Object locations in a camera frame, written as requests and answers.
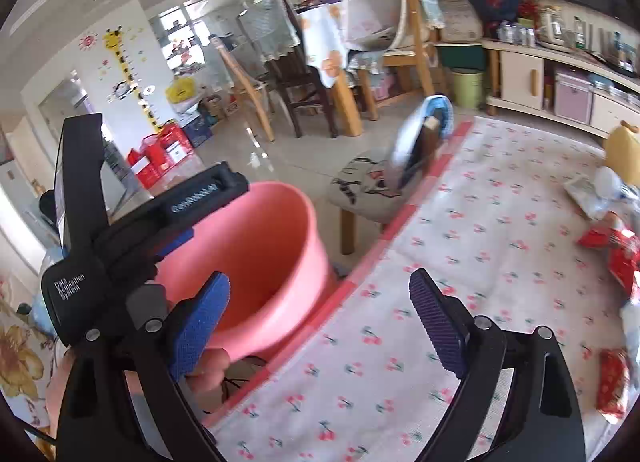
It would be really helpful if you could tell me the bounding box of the silver bag blue trim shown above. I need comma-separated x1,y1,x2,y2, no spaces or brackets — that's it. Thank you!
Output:
390,94,456,190

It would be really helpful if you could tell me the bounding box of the orange print dining tablecloth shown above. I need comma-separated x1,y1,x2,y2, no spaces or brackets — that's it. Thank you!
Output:
297,2,351,88

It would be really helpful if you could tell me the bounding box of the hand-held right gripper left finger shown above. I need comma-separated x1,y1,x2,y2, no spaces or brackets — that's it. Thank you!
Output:
56,271,232,462

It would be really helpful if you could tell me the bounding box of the cat print stool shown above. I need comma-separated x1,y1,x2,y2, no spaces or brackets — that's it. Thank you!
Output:
327,154,416,255

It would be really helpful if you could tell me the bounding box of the person's left hand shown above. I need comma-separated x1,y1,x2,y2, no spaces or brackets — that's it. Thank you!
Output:
186,346,232,395

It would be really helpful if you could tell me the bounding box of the yellow plastic bag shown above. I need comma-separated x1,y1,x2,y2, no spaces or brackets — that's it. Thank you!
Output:
165,77,201,105

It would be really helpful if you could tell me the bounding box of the yellow pear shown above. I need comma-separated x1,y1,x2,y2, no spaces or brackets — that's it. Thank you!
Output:
605,123,640,188

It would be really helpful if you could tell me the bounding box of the giraffe wall sticker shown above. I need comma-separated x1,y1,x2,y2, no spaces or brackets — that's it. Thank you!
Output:
102,27,166,135

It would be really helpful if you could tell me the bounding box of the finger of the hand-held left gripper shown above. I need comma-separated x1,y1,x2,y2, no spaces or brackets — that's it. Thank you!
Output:
149,162,250,258

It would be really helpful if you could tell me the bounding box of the stack of red boxes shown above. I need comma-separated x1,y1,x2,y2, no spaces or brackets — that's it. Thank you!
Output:
127,122,198,188

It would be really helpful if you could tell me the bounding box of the dark wooden chair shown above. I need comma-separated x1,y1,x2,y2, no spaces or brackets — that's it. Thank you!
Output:
237,0,338,140

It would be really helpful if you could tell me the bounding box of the grey lace chair cover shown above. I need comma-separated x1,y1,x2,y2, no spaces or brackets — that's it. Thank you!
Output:
237,0,303,63

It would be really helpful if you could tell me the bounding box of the red gold snack packet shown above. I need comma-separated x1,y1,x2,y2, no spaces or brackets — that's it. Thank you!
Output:
597,348,632,425

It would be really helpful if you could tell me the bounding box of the pink storage box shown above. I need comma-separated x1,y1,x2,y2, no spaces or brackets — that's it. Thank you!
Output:
552,67,596,125

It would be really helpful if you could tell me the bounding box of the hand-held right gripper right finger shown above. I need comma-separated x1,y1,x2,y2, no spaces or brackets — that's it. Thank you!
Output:
409,268,587,462

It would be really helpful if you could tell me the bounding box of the cherry print tablecloth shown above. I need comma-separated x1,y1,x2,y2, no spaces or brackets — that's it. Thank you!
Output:
202,117,640,462

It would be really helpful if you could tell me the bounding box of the green waste bin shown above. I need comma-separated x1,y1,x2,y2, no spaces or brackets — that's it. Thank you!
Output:
450,67,485,110

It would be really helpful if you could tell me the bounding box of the pink plastic bucket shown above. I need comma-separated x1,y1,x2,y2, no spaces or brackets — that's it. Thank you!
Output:
125,181,338,423

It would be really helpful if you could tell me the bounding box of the yellow floral cloth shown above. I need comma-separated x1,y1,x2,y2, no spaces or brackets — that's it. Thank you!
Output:
0,272,66,443

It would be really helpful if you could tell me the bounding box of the light wooden chair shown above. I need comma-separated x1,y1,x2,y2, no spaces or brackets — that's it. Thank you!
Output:
357,0,451,123
210,34,276,143

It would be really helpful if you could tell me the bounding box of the cream television cabinet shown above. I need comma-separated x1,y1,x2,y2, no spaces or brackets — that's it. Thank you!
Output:
482,37,640,140

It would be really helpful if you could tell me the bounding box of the glass kettle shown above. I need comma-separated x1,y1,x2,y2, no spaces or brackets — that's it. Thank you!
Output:
537,4,566,45

